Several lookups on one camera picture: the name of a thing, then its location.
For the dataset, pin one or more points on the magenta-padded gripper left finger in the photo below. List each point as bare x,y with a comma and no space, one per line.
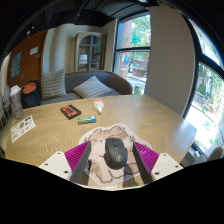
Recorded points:
56,164

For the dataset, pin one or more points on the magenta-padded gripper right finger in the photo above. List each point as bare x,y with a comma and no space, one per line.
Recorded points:
165,165

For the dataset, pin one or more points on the black computer mouse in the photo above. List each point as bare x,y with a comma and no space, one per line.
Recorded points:
115,155

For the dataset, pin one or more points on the cat-shaped mouse pad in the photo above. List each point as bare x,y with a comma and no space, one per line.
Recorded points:
100,140

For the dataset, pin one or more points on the white sticker sheet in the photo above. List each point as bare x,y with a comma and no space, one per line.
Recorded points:
22,128

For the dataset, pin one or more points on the small green pack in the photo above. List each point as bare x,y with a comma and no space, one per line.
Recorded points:
86,120

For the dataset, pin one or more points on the black bag with orange top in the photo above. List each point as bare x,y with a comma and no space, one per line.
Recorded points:
31,98

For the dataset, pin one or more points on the clear bottle with white lid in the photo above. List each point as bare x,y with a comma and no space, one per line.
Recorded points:
16,105

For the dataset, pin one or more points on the small pink white tube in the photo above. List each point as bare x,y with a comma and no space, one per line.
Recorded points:
98,106

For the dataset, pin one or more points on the group of white chairs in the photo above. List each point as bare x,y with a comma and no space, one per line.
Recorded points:
4,106

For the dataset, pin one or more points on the large curved window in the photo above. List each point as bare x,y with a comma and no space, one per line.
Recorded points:
210,100

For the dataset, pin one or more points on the square striped cushion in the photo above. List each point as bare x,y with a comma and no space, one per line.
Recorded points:
53,84

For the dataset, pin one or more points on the flat striped cushion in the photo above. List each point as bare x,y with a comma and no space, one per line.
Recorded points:
92,88

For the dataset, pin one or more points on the grey curved sofa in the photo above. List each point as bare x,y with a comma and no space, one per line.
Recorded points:
115,81

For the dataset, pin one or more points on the orange wooden door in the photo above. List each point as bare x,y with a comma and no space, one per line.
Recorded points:
31,68

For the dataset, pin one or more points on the blue poster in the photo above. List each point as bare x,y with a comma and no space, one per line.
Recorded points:
16,65

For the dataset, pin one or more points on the black-framed window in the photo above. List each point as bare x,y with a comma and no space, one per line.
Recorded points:
133,56

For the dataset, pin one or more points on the small white sign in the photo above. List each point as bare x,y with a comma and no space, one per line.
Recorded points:
33,50

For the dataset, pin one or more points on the glass-door wooden cabinet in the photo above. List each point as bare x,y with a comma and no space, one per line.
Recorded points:
90,52

